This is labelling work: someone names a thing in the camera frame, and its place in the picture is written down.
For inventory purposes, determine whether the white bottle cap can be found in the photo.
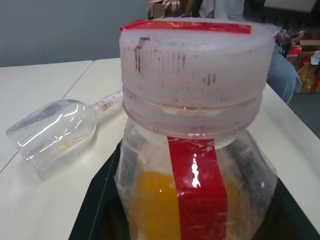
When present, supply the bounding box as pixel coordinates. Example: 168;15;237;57
118;18;281;149

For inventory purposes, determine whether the brown cardboard box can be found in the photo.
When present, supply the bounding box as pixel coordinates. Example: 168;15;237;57
146;0;174;20

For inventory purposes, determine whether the colourful cardboard box pile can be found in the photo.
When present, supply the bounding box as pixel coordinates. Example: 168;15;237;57
284;31;320;94

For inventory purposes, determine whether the clear plastic juice bottle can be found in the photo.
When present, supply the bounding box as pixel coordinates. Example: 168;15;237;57
112;119;280;240

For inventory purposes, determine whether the clear wine glass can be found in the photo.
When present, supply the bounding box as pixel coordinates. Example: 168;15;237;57
5;90;125;177

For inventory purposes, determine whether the person in blue jeans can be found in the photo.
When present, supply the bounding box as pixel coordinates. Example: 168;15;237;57
198;0;303;106

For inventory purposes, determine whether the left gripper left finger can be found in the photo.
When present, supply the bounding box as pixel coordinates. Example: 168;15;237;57
70;129;142;240

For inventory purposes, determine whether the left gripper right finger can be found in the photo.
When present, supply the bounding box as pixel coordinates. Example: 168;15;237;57
224;138;320;240

